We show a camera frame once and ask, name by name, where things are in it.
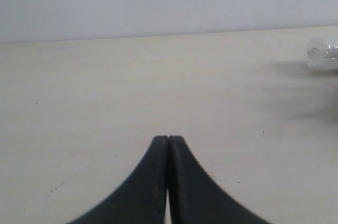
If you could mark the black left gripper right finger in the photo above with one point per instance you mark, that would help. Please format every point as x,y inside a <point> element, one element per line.
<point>193,196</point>

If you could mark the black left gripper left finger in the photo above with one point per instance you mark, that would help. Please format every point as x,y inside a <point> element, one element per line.
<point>141,198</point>

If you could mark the clear jasmine tea bottle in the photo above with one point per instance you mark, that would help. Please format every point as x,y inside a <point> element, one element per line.
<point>321,54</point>

